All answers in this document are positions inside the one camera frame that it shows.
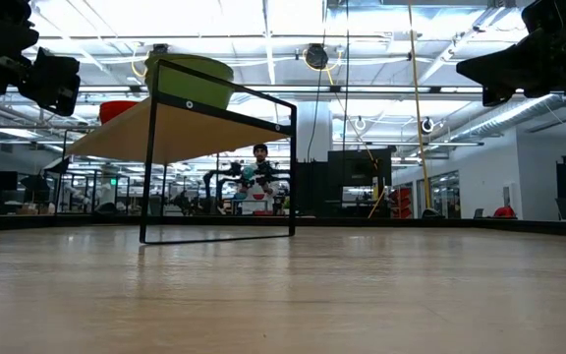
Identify red plastic mini bowl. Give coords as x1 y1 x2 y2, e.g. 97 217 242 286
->
98 100 140 125

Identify black aluminium table frame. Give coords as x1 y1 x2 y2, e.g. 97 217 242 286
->
0 213 566 238

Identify wooden shelf with black frame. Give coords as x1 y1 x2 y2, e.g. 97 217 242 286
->
55 58 298 245

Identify black cabinet with monitor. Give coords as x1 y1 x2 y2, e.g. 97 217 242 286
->
326 148 393 218

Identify black background monitor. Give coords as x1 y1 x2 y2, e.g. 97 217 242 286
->
0 169 19 192

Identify person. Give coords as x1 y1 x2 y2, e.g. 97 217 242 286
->
240 143 282 216

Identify large ceiling cable reel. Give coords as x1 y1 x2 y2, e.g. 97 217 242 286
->
304 42 330 71

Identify red storage bins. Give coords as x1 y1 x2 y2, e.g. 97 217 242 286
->
390 186 414 220

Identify black power cable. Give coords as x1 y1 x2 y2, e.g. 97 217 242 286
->
343 0 351 151

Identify red bag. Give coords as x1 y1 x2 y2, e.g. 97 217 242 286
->
491 205 518 220

